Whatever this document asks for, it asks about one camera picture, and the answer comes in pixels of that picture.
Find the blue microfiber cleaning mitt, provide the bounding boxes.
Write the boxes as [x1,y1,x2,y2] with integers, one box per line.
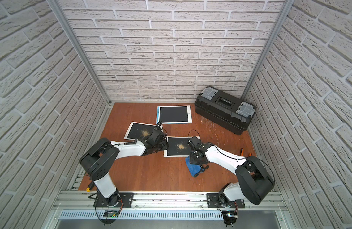
[185,157,208,177]

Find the white drawing tablet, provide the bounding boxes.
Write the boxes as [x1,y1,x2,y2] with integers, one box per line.
[164,136,191,157]
[123,122,155,140]

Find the blue-edged drawing tablet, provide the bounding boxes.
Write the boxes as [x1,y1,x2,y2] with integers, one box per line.
[156,106,192,124]

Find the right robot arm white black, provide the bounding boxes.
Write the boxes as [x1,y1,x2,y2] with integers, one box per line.
[186,136,275,208]

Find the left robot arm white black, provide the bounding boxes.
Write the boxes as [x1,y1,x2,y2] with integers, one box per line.
[79,121,168,200]

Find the black toolbox grey latches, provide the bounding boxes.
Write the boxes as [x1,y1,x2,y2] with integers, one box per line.
[195,86,256,135]

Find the orange handled pliers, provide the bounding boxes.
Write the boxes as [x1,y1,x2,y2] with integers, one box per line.
[241,148,252,157]

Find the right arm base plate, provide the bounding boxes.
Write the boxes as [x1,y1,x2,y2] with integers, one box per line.
[206,193,245,209]

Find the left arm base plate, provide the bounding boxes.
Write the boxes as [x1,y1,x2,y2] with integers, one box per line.
[93,192,135,208]

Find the aluminium mounting rail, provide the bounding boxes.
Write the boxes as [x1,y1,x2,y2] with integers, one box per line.
[53,191,288,211]

